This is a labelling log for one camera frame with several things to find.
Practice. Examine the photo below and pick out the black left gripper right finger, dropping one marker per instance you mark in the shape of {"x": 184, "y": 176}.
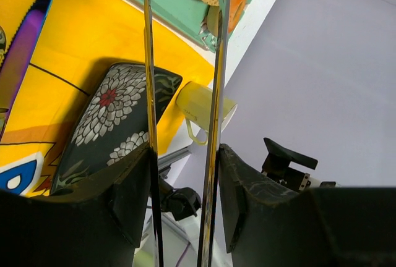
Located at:
{"x": 267, "y": 224}

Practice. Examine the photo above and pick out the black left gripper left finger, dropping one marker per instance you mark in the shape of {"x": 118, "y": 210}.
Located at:
{"x": 97, "y": 221}

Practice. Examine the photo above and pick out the iridescent knife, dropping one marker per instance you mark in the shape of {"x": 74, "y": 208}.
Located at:
{"x": 18, "y": 55}

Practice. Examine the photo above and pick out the silver metal tongs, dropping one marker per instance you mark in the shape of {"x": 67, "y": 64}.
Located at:
{"x": 207, "y": 220}

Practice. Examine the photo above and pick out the black floral square plate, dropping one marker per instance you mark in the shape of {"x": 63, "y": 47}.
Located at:
{"x": 113, "y": 124}

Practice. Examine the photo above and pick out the pale yellow mug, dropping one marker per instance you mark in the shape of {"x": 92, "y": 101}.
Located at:
{"x": 194, "y": 100}

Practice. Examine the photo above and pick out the orange glazed donut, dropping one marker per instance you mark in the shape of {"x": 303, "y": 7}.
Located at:
{"x": 236, "y": 10}

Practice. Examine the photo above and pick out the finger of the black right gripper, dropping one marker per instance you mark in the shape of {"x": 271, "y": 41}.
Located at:
{"x": 277, "y": 164}

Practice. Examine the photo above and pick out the yellow placemat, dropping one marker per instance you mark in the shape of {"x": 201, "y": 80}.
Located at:
{"x": 79, "y": 42}

